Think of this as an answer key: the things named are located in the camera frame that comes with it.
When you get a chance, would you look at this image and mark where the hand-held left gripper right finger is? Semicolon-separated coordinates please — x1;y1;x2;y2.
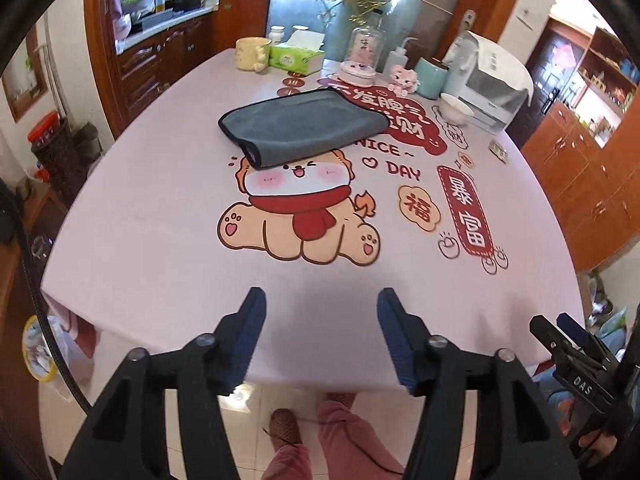
376;287;576;480

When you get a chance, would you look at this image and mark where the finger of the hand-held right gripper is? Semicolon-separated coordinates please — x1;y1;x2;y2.
529;314;571;363
556;312;608;361

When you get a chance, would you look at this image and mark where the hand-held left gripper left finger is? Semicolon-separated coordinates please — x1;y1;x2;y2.
59;287;267;480

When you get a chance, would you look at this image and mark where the grey towel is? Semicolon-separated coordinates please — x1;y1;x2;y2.
218;86;390;171

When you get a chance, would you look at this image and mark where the person's right hand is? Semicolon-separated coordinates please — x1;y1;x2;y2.
577;432;621;461

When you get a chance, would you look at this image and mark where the person's right leg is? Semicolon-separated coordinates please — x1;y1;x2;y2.
317;400;406;480

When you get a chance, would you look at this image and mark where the person's leg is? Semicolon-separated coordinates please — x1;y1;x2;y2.
317;400;406;480
261;442;313;480

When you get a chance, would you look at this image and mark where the person's left leg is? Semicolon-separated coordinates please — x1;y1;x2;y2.
261;442;313;480

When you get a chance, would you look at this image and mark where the wooden drawer cabinet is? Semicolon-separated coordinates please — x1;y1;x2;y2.
520;105;640;272

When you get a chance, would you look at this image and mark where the pink printed tablecloth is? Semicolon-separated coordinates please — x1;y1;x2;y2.
39;47;587;393

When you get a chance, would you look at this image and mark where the white bowl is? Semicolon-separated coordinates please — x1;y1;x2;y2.
439;92;474;126

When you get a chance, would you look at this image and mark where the wooden shelf unit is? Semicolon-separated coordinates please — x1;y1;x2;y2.
550;15;640;151

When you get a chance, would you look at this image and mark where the dark waste bin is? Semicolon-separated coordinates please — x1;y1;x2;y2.
72;122;106;166

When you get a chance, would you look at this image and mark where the pink plush figurine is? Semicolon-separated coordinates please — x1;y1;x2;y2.
387;64;420;97

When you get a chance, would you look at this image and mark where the white countertop appliance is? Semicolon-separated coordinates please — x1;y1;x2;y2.
442;30;535;133

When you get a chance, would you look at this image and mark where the teal canister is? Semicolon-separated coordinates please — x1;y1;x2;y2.
416;56;451;100

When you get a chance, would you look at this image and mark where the white squeeze bottle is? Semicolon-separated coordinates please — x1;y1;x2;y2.
384;37;418;77

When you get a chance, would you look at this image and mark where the yellow mug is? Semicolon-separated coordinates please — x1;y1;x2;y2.
235;36;272;72

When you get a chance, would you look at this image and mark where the green tissue box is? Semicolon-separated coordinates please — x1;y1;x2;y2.
269;29;326;77

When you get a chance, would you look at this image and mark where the glass dome ornament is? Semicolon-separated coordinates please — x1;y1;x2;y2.
339;24;387;86

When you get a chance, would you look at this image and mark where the wooden kitchen cabinet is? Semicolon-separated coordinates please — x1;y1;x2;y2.
82;0;221;138

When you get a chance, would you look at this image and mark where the wooden door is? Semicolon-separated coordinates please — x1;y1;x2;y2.
212;0;277;53

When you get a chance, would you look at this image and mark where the wooden framed picture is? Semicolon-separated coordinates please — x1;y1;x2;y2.
0;25;50;123

